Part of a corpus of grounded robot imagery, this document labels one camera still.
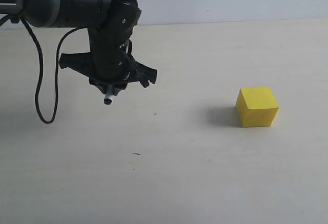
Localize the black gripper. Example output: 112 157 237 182
59 28 157 96

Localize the black and white marker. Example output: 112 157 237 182
104 86 114 105

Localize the yellow cube block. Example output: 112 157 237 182
235 87 279 128

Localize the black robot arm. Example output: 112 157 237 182
1 0 157 92

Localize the black cable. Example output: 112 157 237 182
0 13 89 125

